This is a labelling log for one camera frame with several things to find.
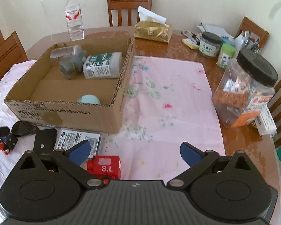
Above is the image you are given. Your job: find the white labelled package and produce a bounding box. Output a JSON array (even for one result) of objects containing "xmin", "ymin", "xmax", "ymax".
[{"xmin": 54, "ymin": 128, "xmax": 101, "ymax": 158}]

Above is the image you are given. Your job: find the black square box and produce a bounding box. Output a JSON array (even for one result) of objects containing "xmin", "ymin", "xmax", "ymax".
[{"xmin": 33, "ymin": 128, "xmax": 57, "ymax": 155}]

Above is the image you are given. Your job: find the red toy train car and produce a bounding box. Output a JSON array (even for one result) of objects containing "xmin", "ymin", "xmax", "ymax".
[{"xmin": 87, "ymin": 155, "xmax": 121, "ymax": 185}]

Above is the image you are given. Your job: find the light blue round lid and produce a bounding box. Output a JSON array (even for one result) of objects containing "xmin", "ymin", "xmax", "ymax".
[{"xmin": 76, "ymin": 94, "xmax": 101, "ymax": 105}]

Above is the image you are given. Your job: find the grey elephant toy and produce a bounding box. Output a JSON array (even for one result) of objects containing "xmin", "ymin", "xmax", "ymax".
[{"xmin": 59, "ymin": 50, "xmax": 87, "ymax": 80}]

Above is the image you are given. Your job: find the white green medical bottle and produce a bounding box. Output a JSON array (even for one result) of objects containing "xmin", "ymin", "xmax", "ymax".
[{"xmin": 83, "ymin": 52, "xmax": 123, "ymax": 79}]

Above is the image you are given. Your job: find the clear plastic jar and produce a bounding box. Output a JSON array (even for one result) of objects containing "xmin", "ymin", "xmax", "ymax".
[{"xmin": 50, "ymin": 45, "xmax": 82, "ymax": 59}]

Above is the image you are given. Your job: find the black oval object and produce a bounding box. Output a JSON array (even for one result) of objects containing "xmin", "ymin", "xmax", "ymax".
[{"xmin": 11, "ymin": 121, "xmax": 39, "ymax": 137}]

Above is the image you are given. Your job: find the pink floral tablecloth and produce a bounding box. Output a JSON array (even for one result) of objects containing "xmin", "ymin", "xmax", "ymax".
[{"xmin": 0, "ymin": 56, "xmax": 226, "ymax": 225}]

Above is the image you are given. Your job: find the open cardboard box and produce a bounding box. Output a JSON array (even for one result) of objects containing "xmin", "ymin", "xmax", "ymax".
[{"xmin": 4, "ymin": 37, "xmax": 135, "ymax": 134}]

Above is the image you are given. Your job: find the small white carton box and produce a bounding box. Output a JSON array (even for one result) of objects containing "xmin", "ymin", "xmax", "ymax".
[{"xmin": 254, "ymin": 107, "xmax": 277, "ymax": 136}]

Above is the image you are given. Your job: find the wooden chair left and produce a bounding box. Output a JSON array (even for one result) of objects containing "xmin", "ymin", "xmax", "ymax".
[{"xmin": 0, "ymin": 31, "xmax": 28, "ymax": 80}]

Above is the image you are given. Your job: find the large clear black-lid jar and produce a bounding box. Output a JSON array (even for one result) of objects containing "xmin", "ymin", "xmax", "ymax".
[{"xmin": 212, "ymin": 49, "xmax": 278, "ymax": 128}]

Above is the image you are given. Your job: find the green-lid small container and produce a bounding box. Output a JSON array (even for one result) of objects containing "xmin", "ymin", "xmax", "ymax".
[{"xmin": 217, "ymin": 44, "xmax": 236, "ymax": 69}]

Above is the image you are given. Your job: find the small black-lid glass jar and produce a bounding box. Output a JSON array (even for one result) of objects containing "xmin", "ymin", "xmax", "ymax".
[{"xmin": 198, "ymin": 31, "xmax": 222, "ymax": 58}]

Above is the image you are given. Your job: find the yellow sticky note pad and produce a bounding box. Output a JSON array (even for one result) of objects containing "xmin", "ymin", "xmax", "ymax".
[{"xmin": 182, "ymin": 38, "xmax": 199, "ymax": 50}]

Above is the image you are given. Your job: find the pile of pens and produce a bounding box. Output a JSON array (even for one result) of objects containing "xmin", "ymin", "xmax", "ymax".
[{"xmin": 181, "ymin": 29, "xmax": 201, "ymax": 45}]

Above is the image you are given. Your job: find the cup of pens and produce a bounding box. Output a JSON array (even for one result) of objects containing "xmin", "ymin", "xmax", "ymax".
[{"xmin": 241, "ymin": 31, "xmax": 260, "ymax": 53}]

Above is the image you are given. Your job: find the white papers stack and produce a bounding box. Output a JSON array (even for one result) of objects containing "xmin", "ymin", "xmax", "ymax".
[{"xmin": 197, "ymin": 23, "xmax": 234, "ymax": 42}]

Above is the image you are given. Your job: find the gold tissue pack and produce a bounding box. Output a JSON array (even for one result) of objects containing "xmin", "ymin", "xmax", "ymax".
[{"xmin": 134, "ymin": 6, "xmax": 173, "ymax": 44}]

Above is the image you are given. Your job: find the clear plastic water bottle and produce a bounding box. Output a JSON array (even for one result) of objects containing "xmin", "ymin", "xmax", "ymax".
[{"xmin": 65, "ymin": 0, "xmax": 85, "ymax": 41}]

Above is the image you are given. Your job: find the wooden chair far right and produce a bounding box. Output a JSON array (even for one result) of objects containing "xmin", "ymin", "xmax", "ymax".
[{"xmin": 235, "ymin": 17, "xmax": 269, "ymax": 49}]

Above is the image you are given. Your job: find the wooden chair far middle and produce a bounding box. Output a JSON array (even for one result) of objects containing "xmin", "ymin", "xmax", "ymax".
[{"xmin": 107, "ymin": 0, "xmax": 153, "ymax": 27}]

